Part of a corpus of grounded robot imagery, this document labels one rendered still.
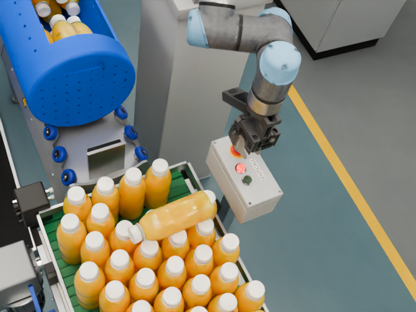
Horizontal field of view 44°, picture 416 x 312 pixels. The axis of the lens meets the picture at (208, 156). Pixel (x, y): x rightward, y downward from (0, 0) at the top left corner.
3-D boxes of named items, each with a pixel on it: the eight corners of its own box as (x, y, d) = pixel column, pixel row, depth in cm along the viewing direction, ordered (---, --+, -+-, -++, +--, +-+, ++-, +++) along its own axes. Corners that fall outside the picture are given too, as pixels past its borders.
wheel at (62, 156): (57, 147, 139) (50, 146, 137) (67, 145, 136) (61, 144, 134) (56, 163, 138) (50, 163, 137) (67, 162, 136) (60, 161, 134)
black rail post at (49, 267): (54, 271, 126) (51, 260, 119) (59, 282, 125) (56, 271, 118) (46, 275, 125) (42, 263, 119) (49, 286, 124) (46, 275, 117)
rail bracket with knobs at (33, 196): (52, 196, 137) (48, 177, 128) (61, 219, 134) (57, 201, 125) (14, 208, 133) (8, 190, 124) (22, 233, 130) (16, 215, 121)
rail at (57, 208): (184, 166, 142) (186, 160, 140) (186, 168, 142) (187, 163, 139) (39, 215, 128) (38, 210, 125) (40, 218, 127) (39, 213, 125)
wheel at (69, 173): (73, 165, 134) (67, 164, 132) (78, 179, 132) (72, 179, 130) (64, 175, 136) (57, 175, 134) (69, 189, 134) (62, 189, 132)
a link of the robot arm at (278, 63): (303, 39, 100) (305, 72, 96) (286, 76, 109) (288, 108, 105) (263, 33, 99) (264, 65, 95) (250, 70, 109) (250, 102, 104)
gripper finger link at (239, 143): (237, 170, 125) (246, 150, 118) (226, 151, 128) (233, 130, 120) (248, 166, 126) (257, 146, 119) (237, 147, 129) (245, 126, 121)
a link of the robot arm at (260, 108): (244, 82, 107) (277, 72, 110) (239, 95, 111) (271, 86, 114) (262, 109, 104) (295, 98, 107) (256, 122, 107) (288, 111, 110)
